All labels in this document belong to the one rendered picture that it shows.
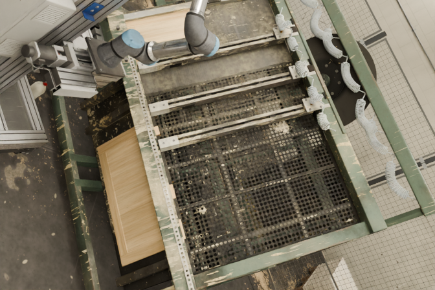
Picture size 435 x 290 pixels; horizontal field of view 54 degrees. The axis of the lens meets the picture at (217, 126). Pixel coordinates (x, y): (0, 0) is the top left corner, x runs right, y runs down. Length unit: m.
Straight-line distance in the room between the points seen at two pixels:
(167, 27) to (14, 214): 1.63
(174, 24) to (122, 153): 1.02
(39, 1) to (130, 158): 1.44
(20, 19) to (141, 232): 1.59
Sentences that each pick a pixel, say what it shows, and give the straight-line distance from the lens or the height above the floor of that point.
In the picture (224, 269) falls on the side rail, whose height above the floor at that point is 1.06.
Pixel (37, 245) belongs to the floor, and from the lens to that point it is 3.04.
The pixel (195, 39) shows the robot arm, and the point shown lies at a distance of 2.15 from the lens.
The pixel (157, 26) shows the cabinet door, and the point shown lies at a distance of 3.20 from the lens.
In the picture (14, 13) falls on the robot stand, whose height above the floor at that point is 1.06.
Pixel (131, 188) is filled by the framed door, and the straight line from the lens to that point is 3.07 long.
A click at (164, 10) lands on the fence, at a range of 3.26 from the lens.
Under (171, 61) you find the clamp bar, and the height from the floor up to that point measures 1.11.
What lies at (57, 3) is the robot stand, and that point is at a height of 1.23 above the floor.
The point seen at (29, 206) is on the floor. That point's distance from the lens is 3.09.
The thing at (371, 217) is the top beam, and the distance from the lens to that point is 2.80.
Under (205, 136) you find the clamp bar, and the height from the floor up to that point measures 1.17.
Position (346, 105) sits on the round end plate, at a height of 1.93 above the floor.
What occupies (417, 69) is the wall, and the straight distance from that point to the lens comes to 7.55.
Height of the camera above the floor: 2.32
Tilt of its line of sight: 23 degrees down
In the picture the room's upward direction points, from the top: 63 degrees clockwise
